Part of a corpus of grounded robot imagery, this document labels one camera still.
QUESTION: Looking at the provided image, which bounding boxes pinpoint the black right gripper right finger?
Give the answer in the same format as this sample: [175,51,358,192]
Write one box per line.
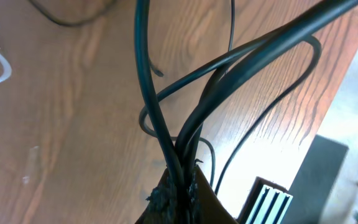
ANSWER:
[187,165,237,224]

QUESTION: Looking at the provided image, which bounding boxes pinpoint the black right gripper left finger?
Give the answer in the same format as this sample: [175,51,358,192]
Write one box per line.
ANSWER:
[135,169,179,224]

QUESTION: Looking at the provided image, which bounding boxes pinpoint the long black usb cable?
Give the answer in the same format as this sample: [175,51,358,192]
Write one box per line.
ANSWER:
[134,0,358,187]

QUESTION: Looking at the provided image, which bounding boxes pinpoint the aluminium extrusion rail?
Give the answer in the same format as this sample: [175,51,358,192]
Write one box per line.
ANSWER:
[237,177,293,224]

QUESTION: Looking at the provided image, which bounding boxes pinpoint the thin black background cable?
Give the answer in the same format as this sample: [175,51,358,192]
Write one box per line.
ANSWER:
[28,0,117,27]

